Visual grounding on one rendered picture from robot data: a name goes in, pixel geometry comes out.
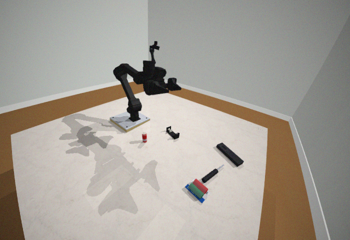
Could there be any red and white battery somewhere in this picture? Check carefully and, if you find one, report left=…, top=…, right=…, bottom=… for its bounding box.
left=142, top=132, right=147, bottom=143

